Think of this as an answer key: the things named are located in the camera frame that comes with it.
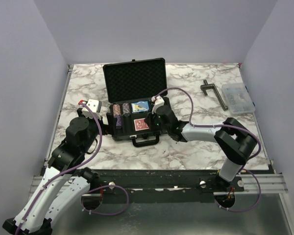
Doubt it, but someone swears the black metal clamp tool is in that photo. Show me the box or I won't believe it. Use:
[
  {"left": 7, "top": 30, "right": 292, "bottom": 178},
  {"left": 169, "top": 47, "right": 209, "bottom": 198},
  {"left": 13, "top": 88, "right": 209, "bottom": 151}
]
[{"left": 200, "top": 79, "right": 229, "bottom": 111}]

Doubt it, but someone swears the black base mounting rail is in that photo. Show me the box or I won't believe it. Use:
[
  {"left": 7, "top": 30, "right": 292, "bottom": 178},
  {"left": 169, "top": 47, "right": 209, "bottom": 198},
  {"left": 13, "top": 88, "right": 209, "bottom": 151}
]
[{"left": 40, "top": 167, "right": 250, "bottom": 205}]

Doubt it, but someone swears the purple poker chip stack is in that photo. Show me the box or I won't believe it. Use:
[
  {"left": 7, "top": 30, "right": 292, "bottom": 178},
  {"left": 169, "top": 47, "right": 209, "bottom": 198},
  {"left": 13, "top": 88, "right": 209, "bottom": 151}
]
[{"left": 115, "top": 115, "right": 123, "bottom": 129}]

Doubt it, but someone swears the aluminium extrusion rail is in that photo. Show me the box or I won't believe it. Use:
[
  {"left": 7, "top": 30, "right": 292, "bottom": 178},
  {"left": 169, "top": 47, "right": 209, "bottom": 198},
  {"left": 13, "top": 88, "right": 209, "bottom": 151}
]
[{"left": 30, "top": 169, "right": 288, "bottom": 195}]

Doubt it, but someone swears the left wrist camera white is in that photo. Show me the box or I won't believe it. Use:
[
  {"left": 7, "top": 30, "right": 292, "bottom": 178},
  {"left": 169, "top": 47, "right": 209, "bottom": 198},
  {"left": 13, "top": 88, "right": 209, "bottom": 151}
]
[{"left": 82, "top": 99, "right": 102, "bottom": 119}]

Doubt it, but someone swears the blue tan poker chip stack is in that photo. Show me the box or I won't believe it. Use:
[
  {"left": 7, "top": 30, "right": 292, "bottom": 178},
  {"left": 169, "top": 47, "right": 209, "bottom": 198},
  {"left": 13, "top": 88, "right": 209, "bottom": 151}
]
[{"left": 122, "top": 103, "right": 131, "bottom": 117}]

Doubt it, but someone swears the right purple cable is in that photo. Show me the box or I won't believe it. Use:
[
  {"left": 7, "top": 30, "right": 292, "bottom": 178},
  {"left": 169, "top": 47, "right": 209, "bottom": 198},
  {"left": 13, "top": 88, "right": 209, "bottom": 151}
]
[{"left": 151, "top": 87, "right": 262, "bottom": 212}]

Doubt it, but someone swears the black poker carrying case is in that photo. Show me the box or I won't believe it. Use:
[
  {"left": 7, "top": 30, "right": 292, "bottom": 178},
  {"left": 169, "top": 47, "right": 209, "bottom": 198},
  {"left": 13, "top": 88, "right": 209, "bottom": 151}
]
[{"left": 102, "top": 58, "right": 170, "bottom": 147}]

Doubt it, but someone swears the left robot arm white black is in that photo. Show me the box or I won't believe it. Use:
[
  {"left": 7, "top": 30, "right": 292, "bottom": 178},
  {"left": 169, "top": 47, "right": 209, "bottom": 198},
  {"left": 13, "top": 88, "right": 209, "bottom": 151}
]
[{"left": 2, "top": 114, "right": 107, "bottom": 235}]

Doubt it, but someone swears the red playing card deck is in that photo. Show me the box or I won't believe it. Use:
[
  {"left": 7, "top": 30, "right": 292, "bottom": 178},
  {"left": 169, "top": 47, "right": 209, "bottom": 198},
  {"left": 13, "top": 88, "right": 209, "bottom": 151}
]
[{"left": 133, "top": 118, "right": 149, "bottom": 131}]

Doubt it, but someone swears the red tan poker chip stack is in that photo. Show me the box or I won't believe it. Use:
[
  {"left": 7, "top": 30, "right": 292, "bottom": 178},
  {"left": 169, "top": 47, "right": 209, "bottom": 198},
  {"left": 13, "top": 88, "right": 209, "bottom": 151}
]
[{"left": 113, "top": 104, "right": 121, "bottom": 116}]

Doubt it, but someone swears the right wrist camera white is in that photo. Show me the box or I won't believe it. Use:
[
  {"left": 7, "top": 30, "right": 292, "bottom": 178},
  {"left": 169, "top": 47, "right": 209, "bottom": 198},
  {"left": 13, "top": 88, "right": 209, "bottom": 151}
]
[{"left": 151, "top": 95, "right": 165, "bottom": 114}]

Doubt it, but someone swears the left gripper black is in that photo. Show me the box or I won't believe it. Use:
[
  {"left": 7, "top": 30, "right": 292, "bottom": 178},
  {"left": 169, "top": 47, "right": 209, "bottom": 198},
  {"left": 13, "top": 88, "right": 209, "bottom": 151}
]
[{"left": 78, "top": 108, "right": 118, "bottom": 153}]

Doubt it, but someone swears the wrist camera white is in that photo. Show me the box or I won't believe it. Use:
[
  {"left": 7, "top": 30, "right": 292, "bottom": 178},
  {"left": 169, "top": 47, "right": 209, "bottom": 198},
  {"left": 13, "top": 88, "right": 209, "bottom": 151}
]
[
  {"left": 82, "top": 99, "right": 102, "bottom": 119},
  {"left": 151, "top": 95, "right": 165, "bottom": 114}
]

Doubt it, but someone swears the clear plastic parts box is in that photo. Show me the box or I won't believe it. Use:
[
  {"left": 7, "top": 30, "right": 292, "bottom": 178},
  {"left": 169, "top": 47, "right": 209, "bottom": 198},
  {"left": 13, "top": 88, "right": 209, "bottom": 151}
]
[{"left": 221, "top": 83, "right": 255, "bottom": 116}]

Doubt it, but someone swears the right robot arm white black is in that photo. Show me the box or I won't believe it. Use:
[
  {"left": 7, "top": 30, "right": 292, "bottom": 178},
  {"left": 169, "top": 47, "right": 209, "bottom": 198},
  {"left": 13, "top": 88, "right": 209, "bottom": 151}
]
[{"left": 145, "top": 105, "right": 261, "bottom": 192}]

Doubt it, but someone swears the blue playing card deck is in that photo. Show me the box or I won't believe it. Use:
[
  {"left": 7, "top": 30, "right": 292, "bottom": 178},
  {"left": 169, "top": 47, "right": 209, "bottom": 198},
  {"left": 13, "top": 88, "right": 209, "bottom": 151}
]
[{"left": 131, "top": 100, "right": 149, "bottom": 113}]

